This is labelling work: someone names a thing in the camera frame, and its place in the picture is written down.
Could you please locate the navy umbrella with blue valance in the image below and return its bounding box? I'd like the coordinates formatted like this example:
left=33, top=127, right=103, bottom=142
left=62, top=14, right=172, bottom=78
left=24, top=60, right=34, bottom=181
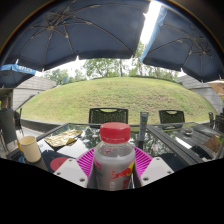
left=139, top=4, right=224, bottom=83

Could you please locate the large navy patio umbrella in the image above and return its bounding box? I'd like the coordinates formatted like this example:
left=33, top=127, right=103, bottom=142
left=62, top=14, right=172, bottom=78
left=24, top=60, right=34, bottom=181
left=0, top=0, right=151, bottom=73

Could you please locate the grey umbrella pole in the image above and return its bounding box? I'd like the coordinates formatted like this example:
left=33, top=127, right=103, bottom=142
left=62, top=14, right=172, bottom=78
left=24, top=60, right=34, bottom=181
left=138, top=111, right=150, bottom=143

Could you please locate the narrow dark mesh-back chair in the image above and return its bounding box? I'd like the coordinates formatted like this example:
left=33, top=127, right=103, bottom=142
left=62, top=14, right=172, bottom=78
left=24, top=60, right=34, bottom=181
left=158, top=109, right=186, bottom=125

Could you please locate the grey wicker chair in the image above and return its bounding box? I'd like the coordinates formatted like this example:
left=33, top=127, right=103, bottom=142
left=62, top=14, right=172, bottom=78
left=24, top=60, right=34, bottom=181
left=0, top=108, right=18, bottom=151

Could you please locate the navy umbrella with lettered trim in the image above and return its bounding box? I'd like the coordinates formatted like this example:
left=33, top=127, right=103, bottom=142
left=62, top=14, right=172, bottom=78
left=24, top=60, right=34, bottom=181
left=0, top=63, right=38, bottom=89

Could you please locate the person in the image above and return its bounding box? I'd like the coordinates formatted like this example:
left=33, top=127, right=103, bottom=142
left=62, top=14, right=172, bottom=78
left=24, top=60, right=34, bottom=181
left=0, top=95, right=10, bottom=111

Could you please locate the golden foil wrapper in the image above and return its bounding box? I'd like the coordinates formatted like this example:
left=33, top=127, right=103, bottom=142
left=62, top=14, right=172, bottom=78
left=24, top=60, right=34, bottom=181
left=44, top=129, right=84, bottom=148

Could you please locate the red-capped clear drink bottle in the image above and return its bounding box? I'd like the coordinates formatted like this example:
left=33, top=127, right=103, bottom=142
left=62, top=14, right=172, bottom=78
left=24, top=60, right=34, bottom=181
left=87, top=122, right=137, bottom=192

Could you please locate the cream mug with yellow handle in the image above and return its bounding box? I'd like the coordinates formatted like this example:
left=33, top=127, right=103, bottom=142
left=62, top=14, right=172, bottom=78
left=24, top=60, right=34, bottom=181
left=17, top=135, right=43, bottom=164

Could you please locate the dark slim chair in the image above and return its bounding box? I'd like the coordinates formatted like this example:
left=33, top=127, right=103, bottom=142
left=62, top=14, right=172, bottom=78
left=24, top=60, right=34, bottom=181
left=13, top=107, right=24, bottom=131

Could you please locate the wide dark mesh-back chair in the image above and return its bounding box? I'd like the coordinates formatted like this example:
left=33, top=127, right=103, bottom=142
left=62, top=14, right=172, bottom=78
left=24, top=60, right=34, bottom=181
left=88, top=107, right=130, bottom=125

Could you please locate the flat round red coaster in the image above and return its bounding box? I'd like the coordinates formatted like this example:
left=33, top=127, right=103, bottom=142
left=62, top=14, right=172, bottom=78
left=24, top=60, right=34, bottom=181
left=49, top=156, right=70, bottom=172

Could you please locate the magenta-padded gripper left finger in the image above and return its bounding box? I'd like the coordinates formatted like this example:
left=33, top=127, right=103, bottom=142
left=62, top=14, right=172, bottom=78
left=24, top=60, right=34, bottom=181
left=53, top=147, right=101, bottom=190

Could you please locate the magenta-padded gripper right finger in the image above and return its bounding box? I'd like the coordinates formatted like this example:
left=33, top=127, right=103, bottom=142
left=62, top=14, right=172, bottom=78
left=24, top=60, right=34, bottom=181
left=132, top=145, right=175, bottom=188

